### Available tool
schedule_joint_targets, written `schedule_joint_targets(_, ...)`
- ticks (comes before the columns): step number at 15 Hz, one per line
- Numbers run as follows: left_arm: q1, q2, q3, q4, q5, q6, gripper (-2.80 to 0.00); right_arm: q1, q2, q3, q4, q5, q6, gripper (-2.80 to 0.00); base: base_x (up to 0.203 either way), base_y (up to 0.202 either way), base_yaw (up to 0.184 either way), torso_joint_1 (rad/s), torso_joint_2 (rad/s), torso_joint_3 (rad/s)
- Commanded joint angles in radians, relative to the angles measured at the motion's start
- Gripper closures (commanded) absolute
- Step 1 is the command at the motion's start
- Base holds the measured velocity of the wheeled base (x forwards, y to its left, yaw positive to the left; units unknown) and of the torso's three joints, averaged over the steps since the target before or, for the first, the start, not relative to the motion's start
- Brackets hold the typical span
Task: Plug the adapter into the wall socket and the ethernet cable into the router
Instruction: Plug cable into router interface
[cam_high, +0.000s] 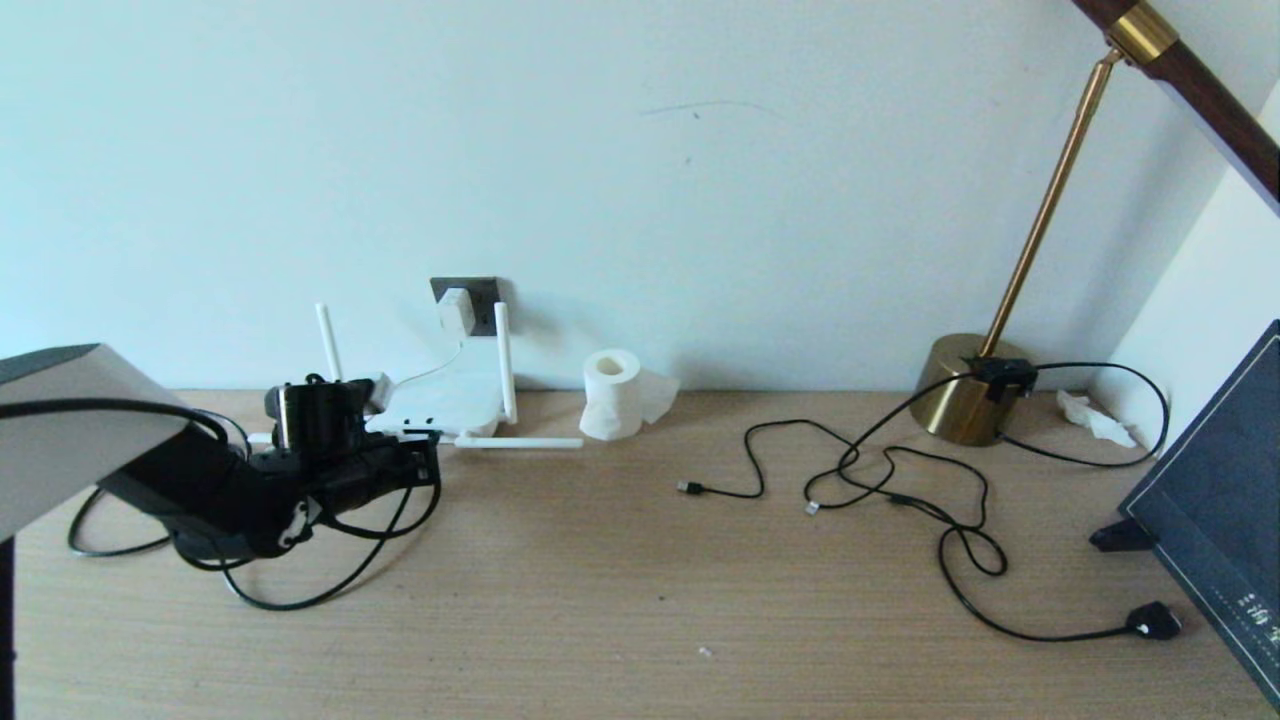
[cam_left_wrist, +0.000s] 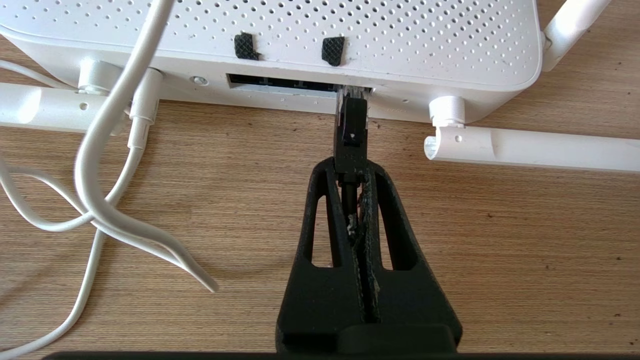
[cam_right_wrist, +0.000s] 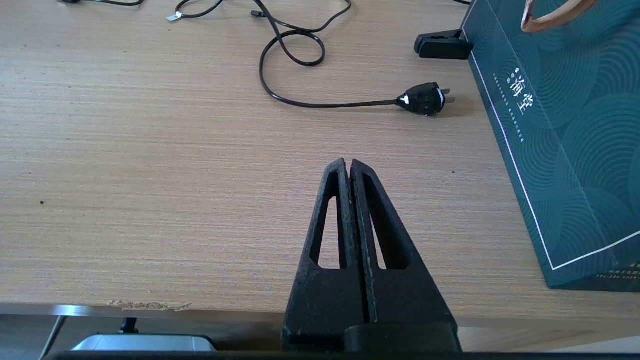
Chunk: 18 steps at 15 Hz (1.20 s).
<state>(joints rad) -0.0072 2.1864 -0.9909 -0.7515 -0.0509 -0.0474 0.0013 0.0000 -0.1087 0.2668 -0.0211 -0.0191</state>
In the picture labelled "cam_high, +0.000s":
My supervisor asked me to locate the brass desk lamp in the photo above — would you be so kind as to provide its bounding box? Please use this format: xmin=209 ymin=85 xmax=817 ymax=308
xmin=912 ymin=0 xmax=1280 ymax=448

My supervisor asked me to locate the white router with antennas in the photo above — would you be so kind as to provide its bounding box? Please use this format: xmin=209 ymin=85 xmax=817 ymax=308
xmin=315 ymin=302 xmax=585 ymax=451

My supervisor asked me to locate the grey wall socket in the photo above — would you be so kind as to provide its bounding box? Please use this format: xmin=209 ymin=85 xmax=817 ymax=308
xmin=429 ymin=276 xmax=506 ymax=337

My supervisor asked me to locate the crumpled white tissue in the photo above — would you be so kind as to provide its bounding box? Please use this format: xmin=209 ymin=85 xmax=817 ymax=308
xmin=1058 ymin=388 xmax=1141 ymax=448

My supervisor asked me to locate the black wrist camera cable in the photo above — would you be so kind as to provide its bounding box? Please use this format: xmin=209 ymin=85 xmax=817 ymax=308
xmin=0 ymin=398 xmax=443 ymax=543

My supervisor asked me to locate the black looped cable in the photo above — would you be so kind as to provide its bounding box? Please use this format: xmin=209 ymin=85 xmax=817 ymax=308
xmin=66 ymin=406 xmax=251 ymax=559

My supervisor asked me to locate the thin white adapter cable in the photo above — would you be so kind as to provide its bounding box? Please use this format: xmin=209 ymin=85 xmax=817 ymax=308
xmin=390 ymin=335 xmax=468 ymax=396

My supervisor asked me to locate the black lamp power cable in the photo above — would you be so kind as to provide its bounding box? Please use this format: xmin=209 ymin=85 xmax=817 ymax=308
xmin=805 ymin=360 xmax=1186 ymax=643

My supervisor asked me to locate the white power adapter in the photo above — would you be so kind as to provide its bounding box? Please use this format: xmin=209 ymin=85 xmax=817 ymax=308
xmin=437 ymin=288 xmax=476 ymax=338

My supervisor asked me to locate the black inline cord switch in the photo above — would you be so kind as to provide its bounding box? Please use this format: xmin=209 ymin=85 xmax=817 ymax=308
xmin=963 ymin=355 xmax=1041 ymax=401

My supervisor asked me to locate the thin black USB cable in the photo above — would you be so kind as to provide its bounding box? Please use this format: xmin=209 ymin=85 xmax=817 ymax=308
xmin=677 ymin=418 xmax=991 ymax=533

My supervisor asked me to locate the white toilet paper roll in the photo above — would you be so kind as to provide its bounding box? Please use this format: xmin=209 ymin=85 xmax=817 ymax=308
xmin=578 ymin=347 xmax=681 ymax=442

